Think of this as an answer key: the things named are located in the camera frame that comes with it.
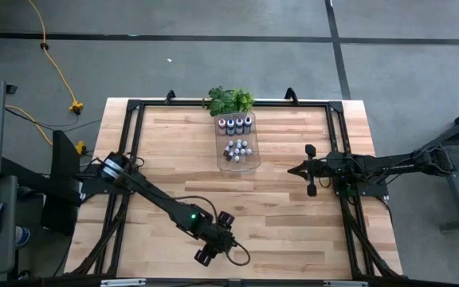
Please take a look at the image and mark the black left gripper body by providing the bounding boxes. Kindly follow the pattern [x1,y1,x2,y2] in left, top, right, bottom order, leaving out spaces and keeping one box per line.
[191,210,234,254]

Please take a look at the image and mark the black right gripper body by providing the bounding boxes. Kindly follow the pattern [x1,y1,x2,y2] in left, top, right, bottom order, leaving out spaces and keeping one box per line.
[316,151,338,183]

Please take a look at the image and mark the clear plastic tray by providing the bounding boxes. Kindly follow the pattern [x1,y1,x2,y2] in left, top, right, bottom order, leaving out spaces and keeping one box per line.
[213,111,262,173]

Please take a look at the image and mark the green artificial plant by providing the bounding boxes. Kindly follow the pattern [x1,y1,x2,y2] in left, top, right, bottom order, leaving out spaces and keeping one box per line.
[202,85,255,120]

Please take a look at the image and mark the black support stand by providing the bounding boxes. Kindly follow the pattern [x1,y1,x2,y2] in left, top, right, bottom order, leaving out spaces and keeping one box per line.
[0,129,86,237]

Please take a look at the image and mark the blue white cup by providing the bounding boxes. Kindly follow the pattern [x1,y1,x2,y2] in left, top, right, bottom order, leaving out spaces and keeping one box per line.
[15,226,32,248]

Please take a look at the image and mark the silver metal bracket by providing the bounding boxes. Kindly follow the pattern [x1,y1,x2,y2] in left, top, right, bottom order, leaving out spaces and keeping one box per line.
[100,278,147,287]
[323,280,369,287]

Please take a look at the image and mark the dark metal cart frame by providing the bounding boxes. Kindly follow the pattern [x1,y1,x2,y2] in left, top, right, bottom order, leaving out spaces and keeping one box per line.
[414,100,459,233]

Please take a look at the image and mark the thin black floor cable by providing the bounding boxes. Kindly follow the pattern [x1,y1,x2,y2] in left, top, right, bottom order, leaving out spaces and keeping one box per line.
[4,107,104,132]

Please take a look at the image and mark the short yellow cable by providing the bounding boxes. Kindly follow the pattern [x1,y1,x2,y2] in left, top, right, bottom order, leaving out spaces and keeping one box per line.
[5,104,54,145]

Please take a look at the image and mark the long yellow extension cable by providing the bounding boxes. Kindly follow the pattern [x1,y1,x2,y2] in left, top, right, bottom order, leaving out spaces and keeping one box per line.
[27,0,80,105]

